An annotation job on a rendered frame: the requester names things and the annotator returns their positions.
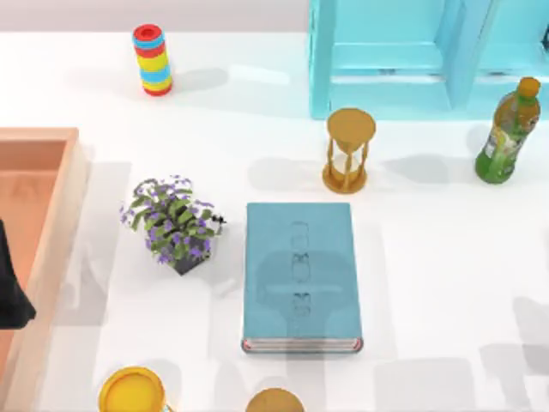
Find blue book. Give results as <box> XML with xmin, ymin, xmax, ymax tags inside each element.
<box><xmin>240</xmin><ymin>202</ymin><xmax>365</xmax><ymax>354</ymax></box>

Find wooden hourglass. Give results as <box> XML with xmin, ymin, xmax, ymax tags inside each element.
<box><xmin>322</xmin><ymin>107</ymin><xmax>377</xmax><ymax>194</ymax></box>
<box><xmin>244</xmin><ymin>387</ymin><xmax>305</xmax><ymax>412</ymax></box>

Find purple flowering potted plant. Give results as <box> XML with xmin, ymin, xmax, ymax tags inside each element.
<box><xmin>118</xmin><ymin>174</ymin><xmax>228</xmax><ymax>277</ymax></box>

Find light blue rack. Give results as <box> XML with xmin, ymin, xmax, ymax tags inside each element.
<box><xmin>307</xmin><ymin>0</ymin><xmax>549</xmax><ymax>121</ymax></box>

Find stack of coloured rings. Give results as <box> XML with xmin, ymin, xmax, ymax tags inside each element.
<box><xmin>131</xmin><ymin>24</ymin><xmax>174</xmax><ymax>98</ymax></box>

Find yellow cup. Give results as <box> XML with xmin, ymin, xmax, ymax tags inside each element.
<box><xmin>97</xmin><ymin>366</ymin><xmax>175</xmax><ymax>412</ymax></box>

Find salmon-coloured shallow box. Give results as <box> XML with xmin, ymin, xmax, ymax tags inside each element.
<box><xmin>0</xmin><ymin>127</ymin><xmax>89</xmax><ymax>412</ymax></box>

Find green bottle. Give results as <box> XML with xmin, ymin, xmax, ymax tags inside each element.
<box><xmin>474</xmin><ymin>76</ymin><xmax>542</xmax><ymax>185</ymax></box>

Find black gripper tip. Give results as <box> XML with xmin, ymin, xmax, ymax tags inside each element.
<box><xmin>0</xmin><ymin>219</ymin><xmax>38</xmax><ymax>331</ymax></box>

